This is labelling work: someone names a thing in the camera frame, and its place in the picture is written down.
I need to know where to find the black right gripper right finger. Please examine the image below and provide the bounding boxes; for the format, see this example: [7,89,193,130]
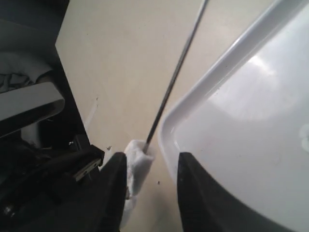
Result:
[177,152,304,232]

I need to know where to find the thin metal skewer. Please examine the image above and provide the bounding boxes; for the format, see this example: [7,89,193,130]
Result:
[142,0,209,154]

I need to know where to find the white marshmallow piece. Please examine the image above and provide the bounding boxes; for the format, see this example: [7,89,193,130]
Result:
[120,140,156,229]

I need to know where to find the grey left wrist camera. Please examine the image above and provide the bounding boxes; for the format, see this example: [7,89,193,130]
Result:
[0,82,65,137]

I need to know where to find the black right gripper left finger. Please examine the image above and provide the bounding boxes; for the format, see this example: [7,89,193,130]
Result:
[97,152,127,232]

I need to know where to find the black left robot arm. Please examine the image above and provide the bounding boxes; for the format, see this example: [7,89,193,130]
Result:
[0,145,105,232]

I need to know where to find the white rectangular plastic tray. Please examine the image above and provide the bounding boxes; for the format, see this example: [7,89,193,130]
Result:
[158,0,309,232]

